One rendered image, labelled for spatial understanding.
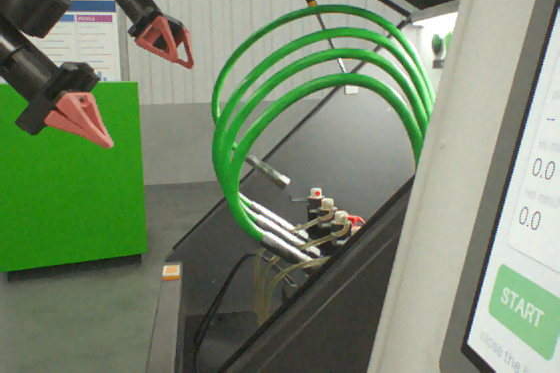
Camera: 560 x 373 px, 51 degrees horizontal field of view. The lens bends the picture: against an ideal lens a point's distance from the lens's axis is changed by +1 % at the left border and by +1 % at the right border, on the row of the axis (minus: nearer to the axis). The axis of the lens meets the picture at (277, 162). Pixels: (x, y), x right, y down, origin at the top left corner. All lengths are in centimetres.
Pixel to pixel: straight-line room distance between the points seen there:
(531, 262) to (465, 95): 18
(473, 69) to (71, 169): 377
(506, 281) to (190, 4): 712
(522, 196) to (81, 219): 393
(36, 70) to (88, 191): 343
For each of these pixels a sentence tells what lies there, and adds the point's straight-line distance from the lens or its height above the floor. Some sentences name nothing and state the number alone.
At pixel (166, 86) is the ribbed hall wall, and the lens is 738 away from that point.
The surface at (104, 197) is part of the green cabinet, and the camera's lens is 420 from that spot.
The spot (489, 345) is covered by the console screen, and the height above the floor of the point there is 116.
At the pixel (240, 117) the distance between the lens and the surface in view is 71.
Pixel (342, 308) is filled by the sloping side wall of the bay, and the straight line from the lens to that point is 59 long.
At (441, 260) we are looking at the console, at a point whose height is 118.
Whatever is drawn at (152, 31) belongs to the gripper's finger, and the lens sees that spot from 108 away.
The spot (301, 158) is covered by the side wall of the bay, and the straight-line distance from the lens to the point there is 122.
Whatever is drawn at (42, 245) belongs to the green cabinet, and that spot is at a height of 23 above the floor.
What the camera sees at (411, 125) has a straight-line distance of 67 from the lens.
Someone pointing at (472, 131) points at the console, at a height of 128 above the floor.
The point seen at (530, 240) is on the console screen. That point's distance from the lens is 38.
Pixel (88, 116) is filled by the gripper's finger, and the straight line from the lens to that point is 79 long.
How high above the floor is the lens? 133
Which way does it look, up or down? 9 degrees down
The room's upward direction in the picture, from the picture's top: 1 degrees counter-clockwise
